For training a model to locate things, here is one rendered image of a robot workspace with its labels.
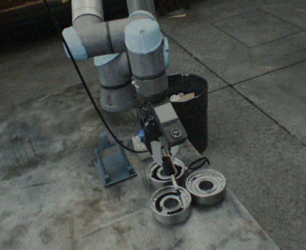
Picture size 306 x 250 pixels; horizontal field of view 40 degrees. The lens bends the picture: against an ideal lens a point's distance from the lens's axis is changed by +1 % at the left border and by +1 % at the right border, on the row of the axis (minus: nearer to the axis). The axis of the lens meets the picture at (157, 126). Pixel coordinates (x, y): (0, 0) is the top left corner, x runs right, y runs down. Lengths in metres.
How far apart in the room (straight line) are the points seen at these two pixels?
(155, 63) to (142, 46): 0.05
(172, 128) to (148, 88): 0.10
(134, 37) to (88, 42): 0.15
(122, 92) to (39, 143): 0.34
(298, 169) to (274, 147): 0.23
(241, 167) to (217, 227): 1.40
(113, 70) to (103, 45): 0.50
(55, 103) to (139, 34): 0.89
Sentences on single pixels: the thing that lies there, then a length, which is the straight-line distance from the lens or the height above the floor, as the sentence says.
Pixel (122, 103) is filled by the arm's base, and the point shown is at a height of 0.83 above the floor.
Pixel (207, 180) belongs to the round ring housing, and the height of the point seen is 0.83.
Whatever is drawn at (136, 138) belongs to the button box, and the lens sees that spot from 1.29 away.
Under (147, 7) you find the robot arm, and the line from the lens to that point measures 1.37.
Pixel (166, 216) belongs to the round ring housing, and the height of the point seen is 0.84.
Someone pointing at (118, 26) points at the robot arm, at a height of 1.26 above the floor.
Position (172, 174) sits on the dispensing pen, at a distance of 1.03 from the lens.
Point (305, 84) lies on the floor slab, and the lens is 3.21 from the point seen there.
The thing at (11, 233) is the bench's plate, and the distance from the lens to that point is 1.20.
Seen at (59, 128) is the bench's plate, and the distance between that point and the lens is 1.53.
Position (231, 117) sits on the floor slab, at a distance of 2.85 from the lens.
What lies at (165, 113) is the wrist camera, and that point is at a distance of 0.93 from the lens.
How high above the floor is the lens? 1.59
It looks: 34 degrees down
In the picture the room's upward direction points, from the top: 10 degrees counter-clockwise
